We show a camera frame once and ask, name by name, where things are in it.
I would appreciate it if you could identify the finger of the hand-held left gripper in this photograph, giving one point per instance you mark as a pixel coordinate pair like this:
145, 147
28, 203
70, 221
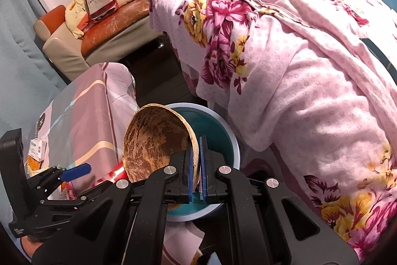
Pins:
62, 203
77, 172

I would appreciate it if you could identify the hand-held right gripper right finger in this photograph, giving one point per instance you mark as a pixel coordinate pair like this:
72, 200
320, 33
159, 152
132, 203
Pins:
203, 175

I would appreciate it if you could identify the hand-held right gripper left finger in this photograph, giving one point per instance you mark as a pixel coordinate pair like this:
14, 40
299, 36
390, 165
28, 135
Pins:
190, 175

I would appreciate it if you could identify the orange and cream snack packet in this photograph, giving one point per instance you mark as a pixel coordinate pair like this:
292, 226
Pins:
34, 164

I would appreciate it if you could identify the long white cardboard box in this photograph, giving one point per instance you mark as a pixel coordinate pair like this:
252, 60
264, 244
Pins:
37, 148

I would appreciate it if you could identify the teal trash bin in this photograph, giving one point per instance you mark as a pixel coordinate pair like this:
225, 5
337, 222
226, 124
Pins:
217, 128

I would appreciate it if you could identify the tan coconut shell bowl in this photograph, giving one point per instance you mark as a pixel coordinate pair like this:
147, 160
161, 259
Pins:
149, 140

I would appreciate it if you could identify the pink red snack wrapper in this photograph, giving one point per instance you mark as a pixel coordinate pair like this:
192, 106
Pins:
70, 190

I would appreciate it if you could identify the paper with round black emblem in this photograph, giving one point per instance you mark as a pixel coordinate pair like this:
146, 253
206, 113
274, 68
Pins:
41, 122

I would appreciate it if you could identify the pink plaid tablecloth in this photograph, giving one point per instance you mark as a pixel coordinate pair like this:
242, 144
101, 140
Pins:
93, 116

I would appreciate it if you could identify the blue grey curtain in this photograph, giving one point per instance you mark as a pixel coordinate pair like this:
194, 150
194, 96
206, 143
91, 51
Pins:
24, 35

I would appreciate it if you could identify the beige and brown armchair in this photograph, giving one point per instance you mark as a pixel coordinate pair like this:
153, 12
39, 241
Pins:
102, 35

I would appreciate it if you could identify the pink floral blanket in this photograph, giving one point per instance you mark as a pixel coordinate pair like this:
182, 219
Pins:
294, 66

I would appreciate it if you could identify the cream cushion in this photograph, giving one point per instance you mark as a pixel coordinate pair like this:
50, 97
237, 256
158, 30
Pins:
74, 13

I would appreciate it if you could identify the red bottle-shaped cushion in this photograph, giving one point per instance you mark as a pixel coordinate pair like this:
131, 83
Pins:
99, 1

